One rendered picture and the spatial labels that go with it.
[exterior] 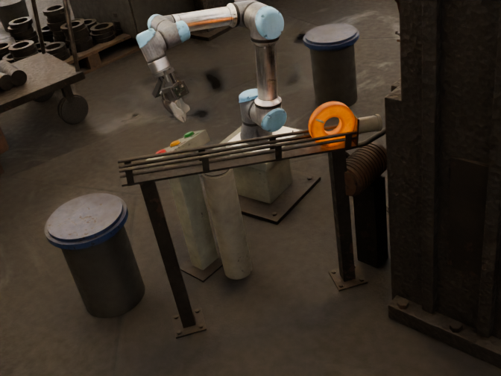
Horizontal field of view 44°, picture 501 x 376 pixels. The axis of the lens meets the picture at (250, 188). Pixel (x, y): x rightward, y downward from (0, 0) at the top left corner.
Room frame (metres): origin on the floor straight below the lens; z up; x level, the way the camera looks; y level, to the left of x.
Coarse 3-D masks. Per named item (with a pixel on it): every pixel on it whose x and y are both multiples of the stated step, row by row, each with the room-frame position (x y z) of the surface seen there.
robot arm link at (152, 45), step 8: (144, 32) 2.21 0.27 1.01; (152, 32) 2.22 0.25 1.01; (144, 40) 2.20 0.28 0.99; (152, 40) 2.20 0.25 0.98; (160, 40) 2.21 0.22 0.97; (144, 48) 2.19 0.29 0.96; (152, 48) 2.19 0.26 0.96; (160, 48) 2.20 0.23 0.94; (144, 56) 2.21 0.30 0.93; (152, 56) 2.18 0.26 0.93; (160, 56) 2.18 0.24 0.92
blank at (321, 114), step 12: (324, 108) 1.82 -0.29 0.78; (336, 108) 1.82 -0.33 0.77; (348, 108) 1.83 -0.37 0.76; (312, 120) 1.81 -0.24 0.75; (324, 120) 1.82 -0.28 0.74; (348, 120) 1.83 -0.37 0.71; (312, 132) 1.81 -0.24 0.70; (324, 132) 1.82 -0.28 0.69; (336, 132) 1.83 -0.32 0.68; (336, 144) 1.82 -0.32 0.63
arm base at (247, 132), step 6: (246, 126) 2.51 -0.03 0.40; (252, 126) 2.49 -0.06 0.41; (258, 126) 2.49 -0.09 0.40; (240, 132) 2.56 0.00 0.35; (246, 132) 2.50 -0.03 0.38; (252, 132) 2.49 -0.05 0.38; (258, 132) 2.48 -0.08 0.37; (264, 132) 2.49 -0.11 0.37; (270, 132) 2.51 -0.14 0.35; (246, 138) 2.50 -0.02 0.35
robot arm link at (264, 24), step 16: (256, 16) 2.38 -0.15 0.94; (272, 16) 2.37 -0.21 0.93; (256, 32) 2.38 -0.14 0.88; (272, 32) 2.36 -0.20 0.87; (256, 48) 2.40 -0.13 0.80; (272, 48) 2.39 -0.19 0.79; (256, 64) 2.41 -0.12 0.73; (272, 64) 2.39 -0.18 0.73; (272, 80) 2.38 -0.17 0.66; (272, 96) 2.38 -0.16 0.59; (256, 112) 2.40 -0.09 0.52; (272, 112) 2.35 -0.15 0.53; (272, 128) 2.36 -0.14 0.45
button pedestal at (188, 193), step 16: (192, 144) 2.08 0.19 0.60; (192, 176) 2.08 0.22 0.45; (176, 192) 2.07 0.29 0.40; (192, 192) 2.07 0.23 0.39; (192, 208) 2.05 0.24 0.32; (192, 224) 2.04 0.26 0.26; (208, 224) 2.09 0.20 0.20; (192, 240) 2.05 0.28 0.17; (208, 240) 2.08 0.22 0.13; (192, 256) 2.07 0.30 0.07; (208, 256) 2.07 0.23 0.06; (192, 272) 2.04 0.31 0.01; (208, 272) 2.02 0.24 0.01
